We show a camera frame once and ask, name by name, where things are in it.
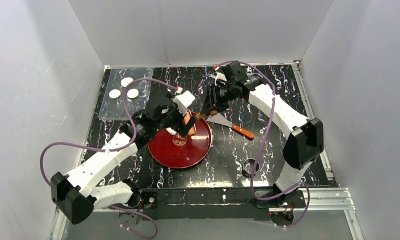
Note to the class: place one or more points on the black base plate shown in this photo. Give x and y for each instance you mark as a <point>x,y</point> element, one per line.
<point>208,203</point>

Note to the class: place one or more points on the metal ring cutter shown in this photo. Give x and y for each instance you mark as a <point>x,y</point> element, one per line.
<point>248,165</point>

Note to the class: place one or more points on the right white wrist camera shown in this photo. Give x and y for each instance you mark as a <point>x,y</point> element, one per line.
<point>218,77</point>

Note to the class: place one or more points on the white dough disc top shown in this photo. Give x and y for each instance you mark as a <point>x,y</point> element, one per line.
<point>126,81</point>

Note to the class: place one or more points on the white dough disc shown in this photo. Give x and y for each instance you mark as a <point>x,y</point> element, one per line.
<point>126,81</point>
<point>114,93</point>
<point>133,93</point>

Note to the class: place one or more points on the white dough piece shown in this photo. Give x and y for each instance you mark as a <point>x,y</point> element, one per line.
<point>171,131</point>

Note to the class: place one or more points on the aluminium frame rail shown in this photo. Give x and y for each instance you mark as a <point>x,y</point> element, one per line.
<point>328,217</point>

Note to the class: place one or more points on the clear plastic tray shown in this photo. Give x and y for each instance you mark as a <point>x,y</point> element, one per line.
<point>113,109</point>

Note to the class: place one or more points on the wooden rolling pin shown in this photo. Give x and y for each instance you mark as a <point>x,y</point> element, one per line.
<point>189,123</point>

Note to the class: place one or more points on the scraper knife orange handle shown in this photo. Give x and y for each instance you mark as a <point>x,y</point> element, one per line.
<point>221,120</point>

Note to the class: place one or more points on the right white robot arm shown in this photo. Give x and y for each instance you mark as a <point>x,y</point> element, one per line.
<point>304,136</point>

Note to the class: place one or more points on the white dough disc left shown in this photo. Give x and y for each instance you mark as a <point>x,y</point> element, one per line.
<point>114,93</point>

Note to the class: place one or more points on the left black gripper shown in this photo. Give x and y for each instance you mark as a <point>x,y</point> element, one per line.
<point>180,120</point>

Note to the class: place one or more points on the round red tray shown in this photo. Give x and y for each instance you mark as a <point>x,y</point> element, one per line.
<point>177,152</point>

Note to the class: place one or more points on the white dough disc right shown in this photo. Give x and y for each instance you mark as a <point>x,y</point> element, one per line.
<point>133,93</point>

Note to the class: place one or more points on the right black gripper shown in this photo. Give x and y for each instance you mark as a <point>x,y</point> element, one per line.
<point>213,97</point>

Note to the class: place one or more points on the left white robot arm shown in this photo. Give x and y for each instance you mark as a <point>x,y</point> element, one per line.
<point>76,192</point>

